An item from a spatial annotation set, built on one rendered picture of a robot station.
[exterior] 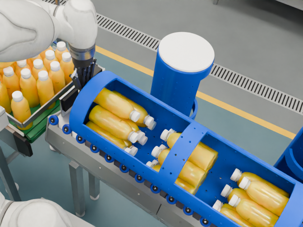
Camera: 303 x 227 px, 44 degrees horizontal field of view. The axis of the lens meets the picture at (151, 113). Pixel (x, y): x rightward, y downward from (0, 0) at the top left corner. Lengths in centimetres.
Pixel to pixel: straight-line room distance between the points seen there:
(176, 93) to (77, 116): 65
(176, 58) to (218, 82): 144
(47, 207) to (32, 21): 53
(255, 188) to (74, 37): 77
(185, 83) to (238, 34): 198
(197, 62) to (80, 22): 80
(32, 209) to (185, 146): 54
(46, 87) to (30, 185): 108
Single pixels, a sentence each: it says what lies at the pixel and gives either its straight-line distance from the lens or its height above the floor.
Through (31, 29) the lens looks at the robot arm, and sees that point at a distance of 69.
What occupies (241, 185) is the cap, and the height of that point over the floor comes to 116.
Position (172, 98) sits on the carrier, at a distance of 194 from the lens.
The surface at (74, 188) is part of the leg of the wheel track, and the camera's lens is 215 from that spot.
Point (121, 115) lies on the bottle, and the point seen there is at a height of 116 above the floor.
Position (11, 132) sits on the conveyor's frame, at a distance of 174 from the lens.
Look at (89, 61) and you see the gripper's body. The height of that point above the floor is 135.
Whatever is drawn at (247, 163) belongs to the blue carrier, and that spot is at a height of 108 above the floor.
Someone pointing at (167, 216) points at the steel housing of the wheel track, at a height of 86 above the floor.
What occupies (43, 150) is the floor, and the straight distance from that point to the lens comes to 273.
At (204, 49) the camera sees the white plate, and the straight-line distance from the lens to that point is 192.
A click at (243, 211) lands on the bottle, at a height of 113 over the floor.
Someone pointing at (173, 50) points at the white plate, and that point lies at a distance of 188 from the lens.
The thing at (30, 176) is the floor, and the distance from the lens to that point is 264.
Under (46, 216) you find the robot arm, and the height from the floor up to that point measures 134.
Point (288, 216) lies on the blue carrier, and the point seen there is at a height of 122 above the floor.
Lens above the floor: 230
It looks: 52 degrees down
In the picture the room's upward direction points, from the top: 10 degrees clockwise
